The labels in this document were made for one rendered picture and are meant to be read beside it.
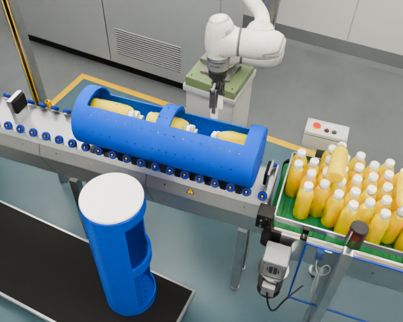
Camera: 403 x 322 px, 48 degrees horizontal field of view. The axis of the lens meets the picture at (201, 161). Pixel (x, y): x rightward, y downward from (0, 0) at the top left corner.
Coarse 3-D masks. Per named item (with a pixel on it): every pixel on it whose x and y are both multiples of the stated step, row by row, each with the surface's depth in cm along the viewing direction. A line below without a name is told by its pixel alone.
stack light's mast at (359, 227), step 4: (356, 220) 159; (360, 220) 159; (352, 224) 158; (356, 224) 158; (360, 224) 158; (364, 224) 158; (352, 228) 157; (356, 228) 157; (360, 228) 157; (364, 228) 157; (368, 228) 158; (356, 232) 156; (360, 232) 156; (364, 232) 156; (348, 248) 167; (348, 252) 168
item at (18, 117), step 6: (18, 90) 233; (12, 96) 230; (18, 96) 231; (24, 96) 234; (12, 102) 228; (18, 102) 230; (24, 102) 235; (12, 108) 230; (18, 108) 232; (24, 108) 239; (12, 114) 234; (18, 114) 236; (24, 114) 241; (18, 120) 237
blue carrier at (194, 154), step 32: (96, 96) 224; (96, 128) 206; (128, 128) 201; (160, 128) 198; (224, 128) 216; (256, 128) 195; (160, 160) 205; (192, 160) 197; (224, 160) 192; (256, 160) 190
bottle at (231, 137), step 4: (224, 132) 199; (228, 132) 198; (232, 132) 199; (216, 136) 199; (220, 136) 198; (224, 136) 197; (228, 136) 197; (232, 136) 197; (236, 136) 197; (240, 136) 197; (244, 136) 197; (224, 140) 197; (228, 140) 197; (232, 140) 196; (236, 140) 196; (240, 140) 196; (244, 140) 195
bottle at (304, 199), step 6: (300, 192) 193; (306, 192) 191; (312, 192) 192; (300, 198) 193; (306, 198) 192; (312, 198) 193; (294, 204) 201; (300, 204) 196; (306, 204) 194; (294, 210) 202; (300, 210) 198; (306, 210) 198; (294, 216) 203; (300, 216) 201; (306, 216) 202
